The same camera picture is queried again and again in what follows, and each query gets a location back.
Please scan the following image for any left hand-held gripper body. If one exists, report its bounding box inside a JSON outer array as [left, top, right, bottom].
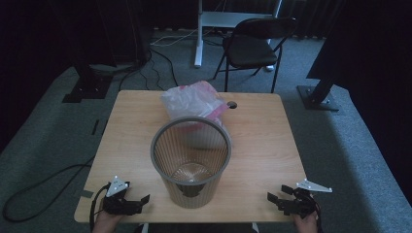
[[101, 175, 144, 216]]

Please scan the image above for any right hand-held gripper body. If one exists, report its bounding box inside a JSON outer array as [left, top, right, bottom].
[[274, 178, 333, 219]]

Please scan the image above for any grey slatted trash bin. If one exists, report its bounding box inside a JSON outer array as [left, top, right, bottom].
[[150, 116, 233, 210]]

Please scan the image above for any person's right hand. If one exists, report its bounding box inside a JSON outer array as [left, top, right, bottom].
[[293, 210, 321, 233]]

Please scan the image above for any person's left hand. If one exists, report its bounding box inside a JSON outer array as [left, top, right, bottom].
[[92, 210, 124, 233]]

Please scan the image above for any black slanted stand with base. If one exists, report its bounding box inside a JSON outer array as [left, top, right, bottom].
[[296, 48, 344, 113]]

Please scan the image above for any red plastic wrapper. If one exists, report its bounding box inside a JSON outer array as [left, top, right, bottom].
[[179, 81, 229, 130]]

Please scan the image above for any black stand with flat base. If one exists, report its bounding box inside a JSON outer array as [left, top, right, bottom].
[[61, 61, 114, 104]]

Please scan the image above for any black folding chair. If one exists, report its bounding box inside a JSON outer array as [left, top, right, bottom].
[[212, 17, 297, 94]]

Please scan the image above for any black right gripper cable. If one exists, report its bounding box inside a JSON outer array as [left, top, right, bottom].
[[310, 200, 324, 233]]

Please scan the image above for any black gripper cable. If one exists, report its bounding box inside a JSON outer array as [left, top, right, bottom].
[[310, 200, 324, 233], [88, 183, 112, 233]]

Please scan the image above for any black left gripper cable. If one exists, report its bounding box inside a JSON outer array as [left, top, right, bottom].
[[88, 183, 112, 233]]

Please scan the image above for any long black floor cable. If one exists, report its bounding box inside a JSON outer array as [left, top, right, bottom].
[[2, 154, 97, 224]]

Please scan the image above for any black floor cable bundle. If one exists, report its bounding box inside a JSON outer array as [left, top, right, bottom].
[[118, 38, 182, 92]]

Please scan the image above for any white floor cable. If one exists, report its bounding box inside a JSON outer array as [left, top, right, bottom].
[[150, 28, 199, 48]]

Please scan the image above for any white desk frame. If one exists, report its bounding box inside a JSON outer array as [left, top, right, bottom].
[[193, 0, 284, 72]]

